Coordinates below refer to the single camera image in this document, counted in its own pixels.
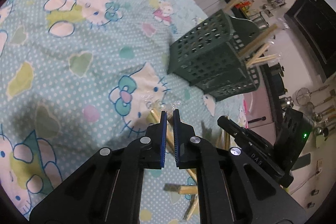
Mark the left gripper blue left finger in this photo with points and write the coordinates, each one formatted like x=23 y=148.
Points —
x=107 y=187

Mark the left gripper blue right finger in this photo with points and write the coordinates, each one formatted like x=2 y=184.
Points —
x=240 y=185

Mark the hello kitty tablecloth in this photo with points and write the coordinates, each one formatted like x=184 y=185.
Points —
x=79 y=75

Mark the black range hood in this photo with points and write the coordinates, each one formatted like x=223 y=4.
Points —
x=313 y=21

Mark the green plastic utensil basket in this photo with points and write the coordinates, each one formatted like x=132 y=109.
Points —
x=207 y=56

